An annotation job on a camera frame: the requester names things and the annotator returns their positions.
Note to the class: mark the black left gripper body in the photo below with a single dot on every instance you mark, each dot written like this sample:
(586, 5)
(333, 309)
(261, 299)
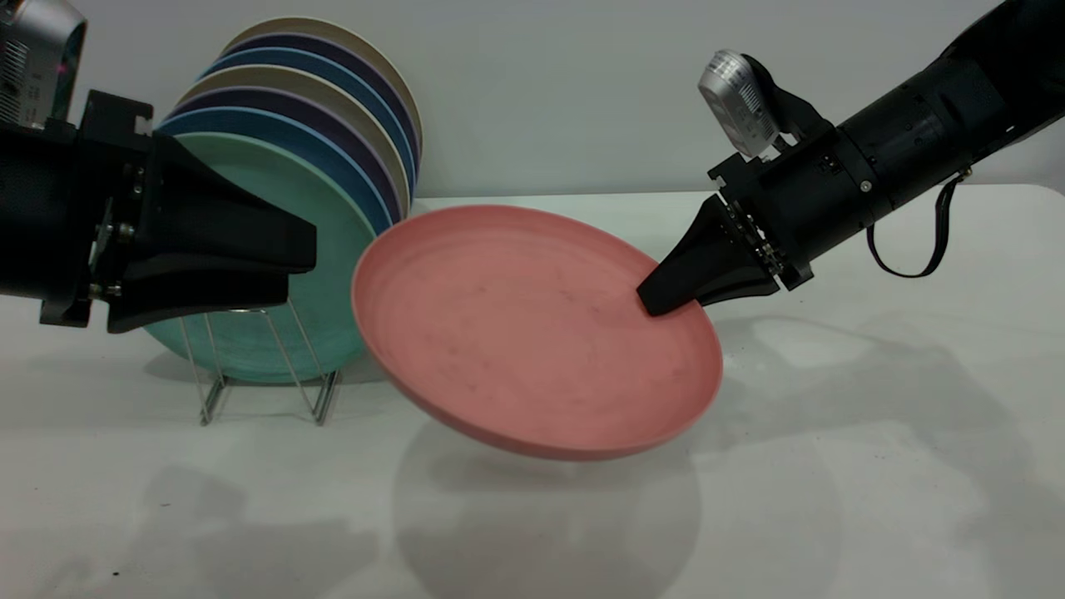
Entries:
(50, 208)

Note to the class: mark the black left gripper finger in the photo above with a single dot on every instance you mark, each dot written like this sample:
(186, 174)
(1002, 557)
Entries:
(191, 291)
(216, 216)

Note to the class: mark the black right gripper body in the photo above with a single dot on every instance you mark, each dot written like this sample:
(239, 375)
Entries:
(807, 200)

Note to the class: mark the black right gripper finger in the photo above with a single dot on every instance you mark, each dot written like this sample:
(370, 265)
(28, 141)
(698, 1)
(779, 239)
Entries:
(749, 291)
(707, 262)

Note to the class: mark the pink round plate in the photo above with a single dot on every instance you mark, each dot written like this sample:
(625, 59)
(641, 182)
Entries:
(516, 341)

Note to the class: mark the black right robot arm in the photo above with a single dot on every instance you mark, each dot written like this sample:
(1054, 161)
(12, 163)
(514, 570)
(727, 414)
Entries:
(957, 108)

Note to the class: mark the green round plate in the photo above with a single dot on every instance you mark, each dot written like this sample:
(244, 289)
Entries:
(250, 353)

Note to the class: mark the blue round plate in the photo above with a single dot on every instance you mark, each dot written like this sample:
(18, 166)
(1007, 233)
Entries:
(250, 123)
(291, 58)

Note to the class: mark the purple round plate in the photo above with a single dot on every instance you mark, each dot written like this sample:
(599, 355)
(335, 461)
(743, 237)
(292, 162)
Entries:
(316, 43)
(250, 100)

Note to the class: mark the beige round plate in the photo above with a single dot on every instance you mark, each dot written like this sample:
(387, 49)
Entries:
(266, 77)
(316, 27)

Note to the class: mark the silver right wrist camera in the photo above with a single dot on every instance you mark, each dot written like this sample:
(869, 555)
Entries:
(736, 100)

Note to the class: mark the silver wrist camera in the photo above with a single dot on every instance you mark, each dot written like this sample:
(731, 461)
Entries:
(33, 58)
(736, 100)

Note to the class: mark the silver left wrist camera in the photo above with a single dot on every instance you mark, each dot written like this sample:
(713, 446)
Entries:
(33, 58)

